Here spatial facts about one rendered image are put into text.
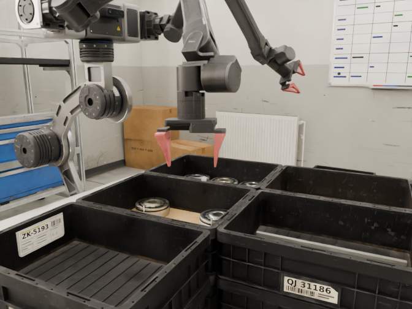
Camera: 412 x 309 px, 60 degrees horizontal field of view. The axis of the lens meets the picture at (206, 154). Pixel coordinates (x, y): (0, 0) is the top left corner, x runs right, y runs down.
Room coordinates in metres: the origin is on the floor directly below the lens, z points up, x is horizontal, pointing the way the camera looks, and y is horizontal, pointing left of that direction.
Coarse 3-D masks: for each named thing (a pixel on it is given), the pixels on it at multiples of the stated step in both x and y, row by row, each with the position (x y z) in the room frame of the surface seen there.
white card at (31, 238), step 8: (56, 216) 0.80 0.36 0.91; (40, 224) 0.75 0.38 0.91; (48, 224) 0.77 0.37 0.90; (56, 224) 0.79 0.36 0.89; (16, 232) 0.70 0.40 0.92; (24, 232) 0.72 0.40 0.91; (32, 232) 0.73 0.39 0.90; (40, 232) 0.75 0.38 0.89; (48, 232) 0.77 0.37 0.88; (56, 232) 0.79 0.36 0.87; (24, 240) 0.71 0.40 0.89; (32, 240) 0.73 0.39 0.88; (40, 240) 0.75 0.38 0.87; (48, 240) 0.77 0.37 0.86; (24, 248) 0.71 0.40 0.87; (32, 248) 0.73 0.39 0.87
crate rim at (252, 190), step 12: (180, 180) 1.05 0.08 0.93; (192, 180) 1.03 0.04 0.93; (96, 192) 0.93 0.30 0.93; (252, 192) 0.93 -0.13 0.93; (96, 204) 0.83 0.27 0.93; (240, 204) 0.83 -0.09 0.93; (156, 216) 0.76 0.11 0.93; (228, 216) 0.76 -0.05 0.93; (204, 228) 0.70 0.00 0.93; (216, 228) 0.70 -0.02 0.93
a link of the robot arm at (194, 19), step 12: (180, 0) 0.90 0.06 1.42; (192, 0) 0.87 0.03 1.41; (204, 0) 0.89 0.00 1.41; (192, 12) 0.84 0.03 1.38; (204, 12) 0.83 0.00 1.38; (192, 24) 0.79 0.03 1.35; (204, 24) 0.78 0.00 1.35; (204, 36) 0.75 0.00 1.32; (204, 48) 0.74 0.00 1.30; (216, 48) 0.79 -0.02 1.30
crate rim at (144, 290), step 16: (64, 208) 0.82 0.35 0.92; (96, 208) 0.81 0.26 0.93; (16, 224) 0.71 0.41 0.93; (160, 224) 0.73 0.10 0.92; (176, 224) 0.72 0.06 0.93; (208, 240) 0.67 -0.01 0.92; (192, 256) 0.60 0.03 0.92; (0, 272) 0.53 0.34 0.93; (16, 272) 0.53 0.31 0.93; (160, 272) 0.53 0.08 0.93; (176, 272) 0.55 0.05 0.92; (16, 288) 0.51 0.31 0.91; (32, 288) 0.49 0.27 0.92; (48, 288) 0.48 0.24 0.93; (144, 288) 0.49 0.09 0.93; (160, 288) 0.50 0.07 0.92; (64, 304) 0.46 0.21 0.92; (80, 304) 0.45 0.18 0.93; (96, 304) 0.44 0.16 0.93; (128, 304) 0.44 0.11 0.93; (144, 304) 0.47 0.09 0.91
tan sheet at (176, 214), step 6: (174, 210) 1.04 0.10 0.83; (180, 210) 1.04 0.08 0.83; (168, 216) 0.99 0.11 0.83; (174, 216) 0.99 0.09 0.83; (180, 216) 0.99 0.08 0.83; (186, 216) 0.99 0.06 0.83; (192, 216) 0.99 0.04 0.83; (198, 216) 0.99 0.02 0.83; (192, 222) 0.95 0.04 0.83; (198, 222) 0.95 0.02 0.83
